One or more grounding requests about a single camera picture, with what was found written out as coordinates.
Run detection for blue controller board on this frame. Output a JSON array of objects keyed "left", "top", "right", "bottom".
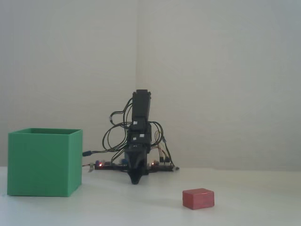
[{"left": 94, "top": 159, "right": 129, "bottom": 171}]

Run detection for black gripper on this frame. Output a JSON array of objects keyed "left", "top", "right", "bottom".
[{"left": 124, "top": 130, "right": 153, "bottom": 186}]

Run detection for green plastic bin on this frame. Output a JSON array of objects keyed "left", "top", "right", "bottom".
[{"left": 7, "top": 128, "right": 84, "bottom": 197}]

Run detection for red block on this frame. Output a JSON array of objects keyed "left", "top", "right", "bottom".
[{"left": 182, "top": 187, "right": 215, "bottom": 210}]

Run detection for black servo cable bundle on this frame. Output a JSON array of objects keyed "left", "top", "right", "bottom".
[{"left": 102, "top": 97, "right": 133, "bottom": 167}]

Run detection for motor driver board white connectors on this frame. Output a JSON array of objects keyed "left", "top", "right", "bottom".
[{"left": 149, "top": 159, "right": 176, "bottom": 172}]

